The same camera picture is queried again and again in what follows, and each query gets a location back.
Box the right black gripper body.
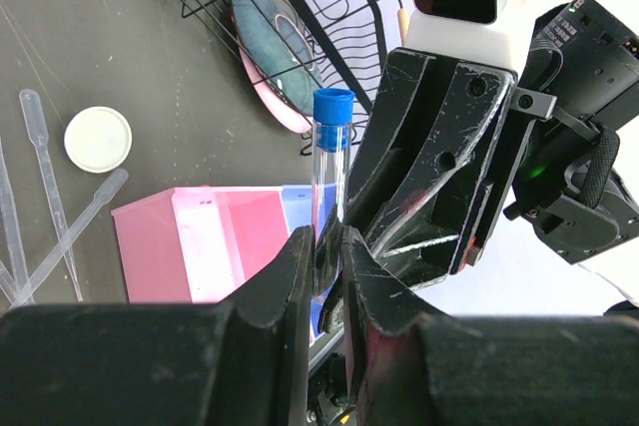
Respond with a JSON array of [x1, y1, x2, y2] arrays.
[[468, 0, 639, 267]]

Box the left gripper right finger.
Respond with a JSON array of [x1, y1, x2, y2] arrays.
[[340, 227, 638, 425]]

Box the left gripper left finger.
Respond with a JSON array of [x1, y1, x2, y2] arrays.
[[1, 226, 315, 425]]

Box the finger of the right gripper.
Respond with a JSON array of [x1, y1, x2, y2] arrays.
[[344, 48, 517, 256], [319, 181, 495, 332]]

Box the blue-capped test tube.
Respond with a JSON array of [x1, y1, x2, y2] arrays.
[[312, 88, 354, 304]]

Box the clear plastic pipette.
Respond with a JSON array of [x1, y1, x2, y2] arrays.
[[1, 153, 29, 291], [18, 88, 85, 302], [11, 168, 129, 307]]

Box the pink plastic bin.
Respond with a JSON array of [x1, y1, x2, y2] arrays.
[[112, 187, 289, 303]]

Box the pink plate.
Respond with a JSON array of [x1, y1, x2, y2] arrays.
[[239, 41, 317, 134]]

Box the blue plastic bin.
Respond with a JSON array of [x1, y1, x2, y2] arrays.
[[282, 184, 345, 347]]

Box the dark blue plate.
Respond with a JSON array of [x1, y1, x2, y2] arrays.
[[231, 0, 323, 117]]

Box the white crucible lid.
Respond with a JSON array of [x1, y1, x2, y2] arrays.
[[64, 106, 133, 174]]

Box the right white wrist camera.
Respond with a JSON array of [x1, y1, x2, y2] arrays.
[[402, 0, 531, 73]]

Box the black wire dish basket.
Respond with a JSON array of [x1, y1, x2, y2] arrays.
[[175, 0, 409, 156]]

